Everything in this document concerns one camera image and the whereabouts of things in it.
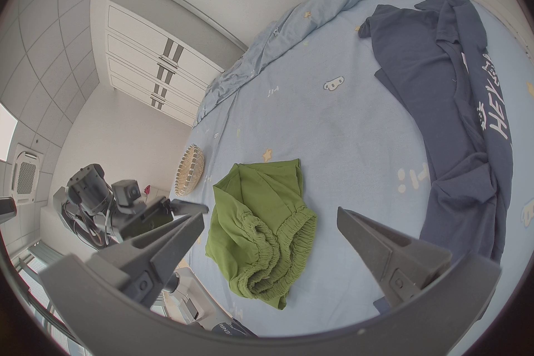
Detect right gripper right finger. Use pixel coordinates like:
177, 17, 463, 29
337, 207, 453, 311

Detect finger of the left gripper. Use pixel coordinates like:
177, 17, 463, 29
169, 199, 209, 215

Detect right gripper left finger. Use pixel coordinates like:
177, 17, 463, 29
85, 212, 206, 307

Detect green shorts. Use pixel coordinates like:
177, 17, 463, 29
204, 158, 318, 311

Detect round woven basket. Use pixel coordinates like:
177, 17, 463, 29
174, 144, 206, 197

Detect window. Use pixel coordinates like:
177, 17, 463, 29
17, 242, 92, 351

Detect white ceiling air vent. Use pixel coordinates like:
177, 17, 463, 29
10, 148, 44, 205

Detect white wardrobe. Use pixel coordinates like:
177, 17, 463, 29
105, 0, 249, 125

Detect dark blue T-shirt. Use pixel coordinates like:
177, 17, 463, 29
358, 0, 515, 263

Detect pale blue quilt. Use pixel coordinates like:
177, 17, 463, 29
194, 0, 380, 125

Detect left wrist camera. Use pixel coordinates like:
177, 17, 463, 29
112, 179, 144, 215

